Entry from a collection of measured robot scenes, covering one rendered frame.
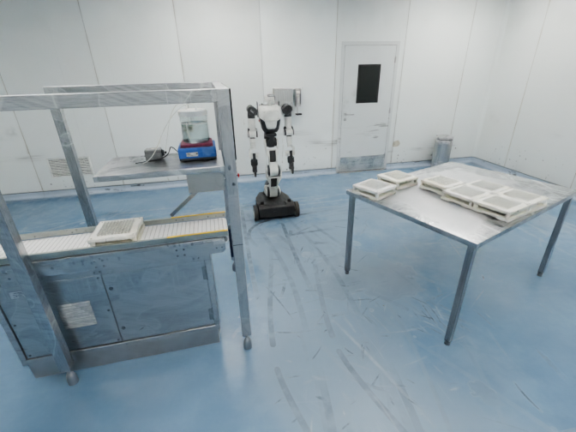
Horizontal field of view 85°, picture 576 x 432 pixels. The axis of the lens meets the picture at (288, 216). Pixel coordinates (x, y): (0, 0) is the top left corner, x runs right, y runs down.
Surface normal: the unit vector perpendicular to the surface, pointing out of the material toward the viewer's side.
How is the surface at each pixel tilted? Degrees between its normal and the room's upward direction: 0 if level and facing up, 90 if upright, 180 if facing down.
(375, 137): 90
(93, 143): 90
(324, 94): 90
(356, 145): 90
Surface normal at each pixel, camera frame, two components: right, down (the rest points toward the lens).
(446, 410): -0.02, -0.91
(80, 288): 0.24, 0.40
